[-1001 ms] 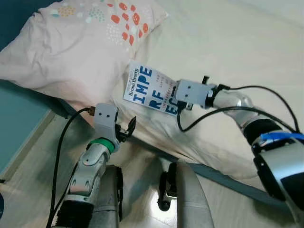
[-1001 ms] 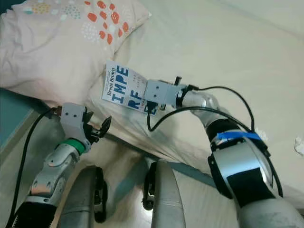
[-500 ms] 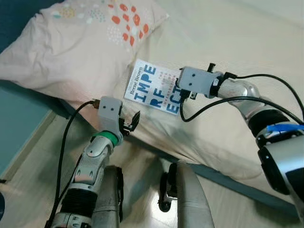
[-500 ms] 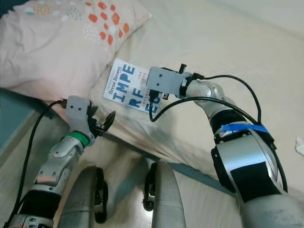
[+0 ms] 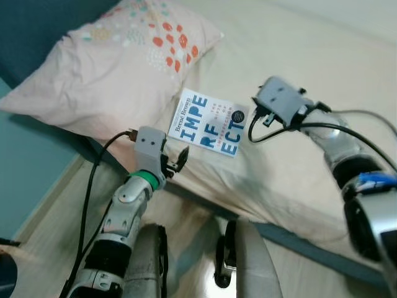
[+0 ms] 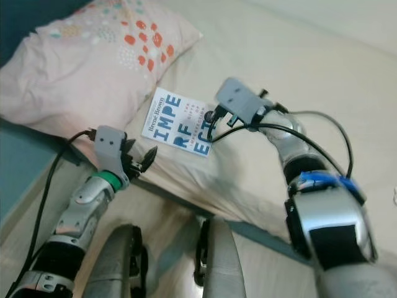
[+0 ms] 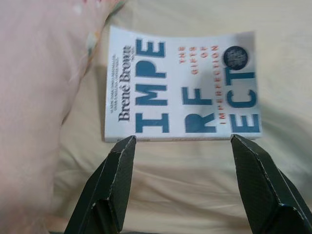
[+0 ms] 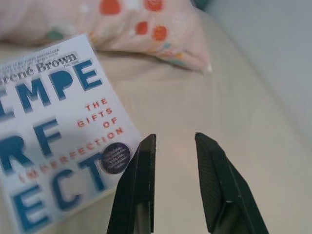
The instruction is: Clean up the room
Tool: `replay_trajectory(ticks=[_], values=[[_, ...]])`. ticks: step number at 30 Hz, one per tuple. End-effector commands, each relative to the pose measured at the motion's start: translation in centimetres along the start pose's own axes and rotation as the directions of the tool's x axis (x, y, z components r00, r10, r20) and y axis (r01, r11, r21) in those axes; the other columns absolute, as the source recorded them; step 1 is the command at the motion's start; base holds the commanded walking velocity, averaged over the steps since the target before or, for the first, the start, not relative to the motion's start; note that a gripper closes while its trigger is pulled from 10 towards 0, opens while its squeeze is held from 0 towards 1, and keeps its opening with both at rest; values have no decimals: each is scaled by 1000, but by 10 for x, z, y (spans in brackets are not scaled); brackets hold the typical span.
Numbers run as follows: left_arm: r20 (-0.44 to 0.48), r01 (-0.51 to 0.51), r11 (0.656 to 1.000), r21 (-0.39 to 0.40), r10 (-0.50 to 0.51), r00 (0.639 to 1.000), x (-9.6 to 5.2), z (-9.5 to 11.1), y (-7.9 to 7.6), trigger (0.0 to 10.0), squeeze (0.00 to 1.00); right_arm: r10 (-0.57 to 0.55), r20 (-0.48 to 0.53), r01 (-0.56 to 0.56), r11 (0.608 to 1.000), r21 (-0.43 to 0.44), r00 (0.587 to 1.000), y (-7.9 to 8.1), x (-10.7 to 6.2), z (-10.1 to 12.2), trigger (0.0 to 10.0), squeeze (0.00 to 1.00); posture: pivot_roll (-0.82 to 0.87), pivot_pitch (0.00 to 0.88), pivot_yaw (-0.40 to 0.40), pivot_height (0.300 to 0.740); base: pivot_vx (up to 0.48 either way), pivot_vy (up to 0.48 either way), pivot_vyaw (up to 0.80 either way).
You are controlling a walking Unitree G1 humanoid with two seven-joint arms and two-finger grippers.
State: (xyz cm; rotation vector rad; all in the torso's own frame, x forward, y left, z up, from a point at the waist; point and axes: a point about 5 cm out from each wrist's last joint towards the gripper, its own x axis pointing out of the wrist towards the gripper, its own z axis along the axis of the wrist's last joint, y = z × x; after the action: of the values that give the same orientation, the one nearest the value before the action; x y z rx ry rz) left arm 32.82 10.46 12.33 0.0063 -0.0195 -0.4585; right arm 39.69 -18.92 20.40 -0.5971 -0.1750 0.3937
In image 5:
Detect white book blue letters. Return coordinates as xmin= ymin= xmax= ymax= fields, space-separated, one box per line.
xmin=167 ymin=88 xmax=251 ymax=158

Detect pink patterned pillow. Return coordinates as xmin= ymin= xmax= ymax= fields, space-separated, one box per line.
xmin=0 ymin=0 xmax=225 ymax=142

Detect cream sheeted bed mattress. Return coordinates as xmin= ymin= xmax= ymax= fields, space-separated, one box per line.
xmin=112 ymin=0 xmax=397 ymax=275

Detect grey robot right leg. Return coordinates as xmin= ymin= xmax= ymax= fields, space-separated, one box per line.
xmin=213 ymin=217 xmax=284 ymax=298

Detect dark blue round object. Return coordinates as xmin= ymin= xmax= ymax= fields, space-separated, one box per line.
xmin=0 ymin=238 xmax=20 ymax=294

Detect teal upholstered headboard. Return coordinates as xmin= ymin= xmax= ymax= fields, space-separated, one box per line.
xmin=0 ymin=0 xmax=120 ymax=89

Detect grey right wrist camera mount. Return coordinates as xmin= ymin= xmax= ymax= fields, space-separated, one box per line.
xmin=254 ymin=76 xmax=307 ymax=126

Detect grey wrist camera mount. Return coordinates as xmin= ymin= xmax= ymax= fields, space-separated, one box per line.
xmin=254 ymin=76 xmax=307 ymax=126
xmin=133 ymin=125 xmax=167 ymax=185

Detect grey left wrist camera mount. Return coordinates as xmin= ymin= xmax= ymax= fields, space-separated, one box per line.
xmin=133 ymin=125 xmax=167 ymax=185

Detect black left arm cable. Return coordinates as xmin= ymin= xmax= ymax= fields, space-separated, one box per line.
xmin=59 ymin=129 xmax=139 ymax=298

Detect dark bed frame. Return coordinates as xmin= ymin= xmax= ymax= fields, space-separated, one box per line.
xmin=81 ymin=133 xmax=397 ymax=294

